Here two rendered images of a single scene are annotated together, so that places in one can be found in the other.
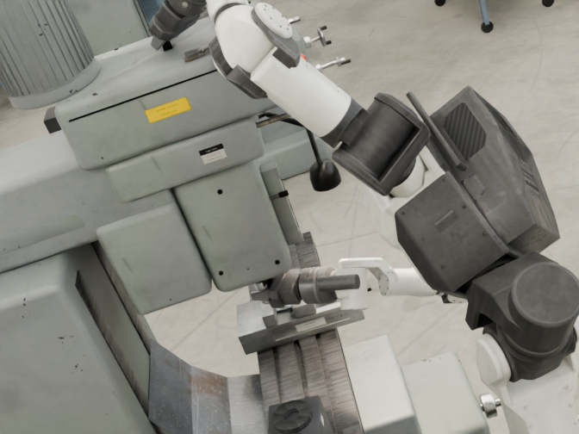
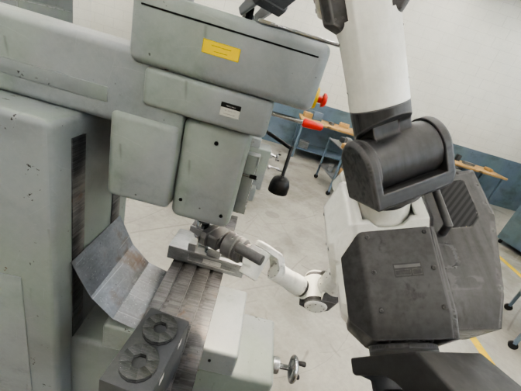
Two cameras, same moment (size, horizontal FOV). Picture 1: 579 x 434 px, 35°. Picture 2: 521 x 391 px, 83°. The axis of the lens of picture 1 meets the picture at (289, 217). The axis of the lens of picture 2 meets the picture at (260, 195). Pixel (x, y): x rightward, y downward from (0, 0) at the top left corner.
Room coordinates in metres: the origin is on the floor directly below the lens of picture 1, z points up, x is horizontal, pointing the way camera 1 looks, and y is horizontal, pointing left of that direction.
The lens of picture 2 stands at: (0.97, 0.07, 1.82)
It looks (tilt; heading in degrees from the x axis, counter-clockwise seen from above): 24 degrees down; 352
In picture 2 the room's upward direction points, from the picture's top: 17 degrees clockwise
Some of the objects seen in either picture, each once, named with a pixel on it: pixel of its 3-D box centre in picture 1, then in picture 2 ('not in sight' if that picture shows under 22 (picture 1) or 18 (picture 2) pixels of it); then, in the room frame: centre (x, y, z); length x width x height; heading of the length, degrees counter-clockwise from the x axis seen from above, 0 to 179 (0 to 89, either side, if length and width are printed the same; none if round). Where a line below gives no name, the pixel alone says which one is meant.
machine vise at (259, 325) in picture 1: (296, 306); (210, 248); (2.09, 0.07, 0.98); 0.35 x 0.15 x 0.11; 84
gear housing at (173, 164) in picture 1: (184, 139); (215, 98); (1.87, 0.16, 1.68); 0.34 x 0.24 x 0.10; 86
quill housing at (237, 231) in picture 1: (232, 210); (214, 167); (1.86, 0.12, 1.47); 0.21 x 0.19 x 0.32; 176
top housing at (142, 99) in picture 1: (174, 83); (235, 53); (1.86, 0.13, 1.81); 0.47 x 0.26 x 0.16; 86
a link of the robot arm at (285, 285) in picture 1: (300, 287); (222, 240); (1.82, 0.04, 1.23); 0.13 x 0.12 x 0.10; 151
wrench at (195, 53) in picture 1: (241, 37); (308, 36); (1.74, -0.04, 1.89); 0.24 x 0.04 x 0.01; 85
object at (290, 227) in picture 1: (282, 203); (246, 183); (1.85, 0.01, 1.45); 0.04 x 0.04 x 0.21; 86
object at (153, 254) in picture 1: (155, 236); (156, 150); (1.88, 0.31, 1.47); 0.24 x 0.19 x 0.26; 176
